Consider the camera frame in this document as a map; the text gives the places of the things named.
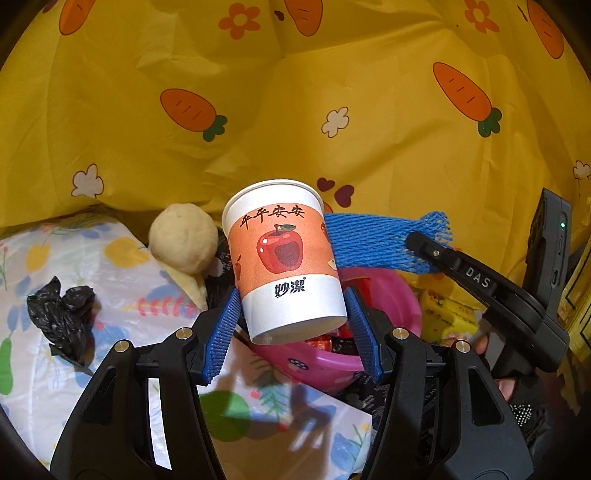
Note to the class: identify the pink plastic bowl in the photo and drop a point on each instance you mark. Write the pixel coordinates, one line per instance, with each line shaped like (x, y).
(397, 300)

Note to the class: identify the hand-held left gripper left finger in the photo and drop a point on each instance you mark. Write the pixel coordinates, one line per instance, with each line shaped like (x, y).
(221, 337)

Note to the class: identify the white apple print paper cup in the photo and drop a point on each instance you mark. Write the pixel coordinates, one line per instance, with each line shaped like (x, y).
(281, 295)

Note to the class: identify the black plastic bag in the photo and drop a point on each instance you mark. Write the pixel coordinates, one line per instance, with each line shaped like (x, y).
(60, 314)

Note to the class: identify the red glossy wrapper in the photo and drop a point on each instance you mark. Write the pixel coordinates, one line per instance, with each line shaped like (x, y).
(328, 344)

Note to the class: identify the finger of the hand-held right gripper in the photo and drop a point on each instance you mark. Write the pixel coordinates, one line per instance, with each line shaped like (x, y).
(475, 274)

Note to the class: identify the blue foam net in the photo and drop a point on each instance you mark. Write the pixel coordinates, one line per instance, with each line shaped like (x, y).
(369, 244)

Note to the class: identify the person's right hand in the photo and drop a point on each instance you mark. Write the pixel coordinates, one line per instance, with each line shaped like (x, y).
(526, 406)

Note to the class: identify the cream plush ball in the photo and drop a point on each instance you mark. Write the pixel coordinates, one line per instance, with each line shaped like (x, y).
(182, 240)

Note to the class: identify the yellow carrot print cloth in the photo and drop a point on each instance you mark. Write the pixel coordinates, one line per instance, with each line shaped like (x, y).
(277, 115)

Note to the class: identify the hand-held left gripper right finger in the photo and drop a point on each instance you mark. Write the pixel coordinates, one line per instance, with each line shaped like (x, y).
(362, 332)

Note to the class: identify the yellow printed packet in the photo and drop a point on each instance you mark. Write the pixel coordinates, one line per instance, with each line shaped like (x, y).
(443, 314)

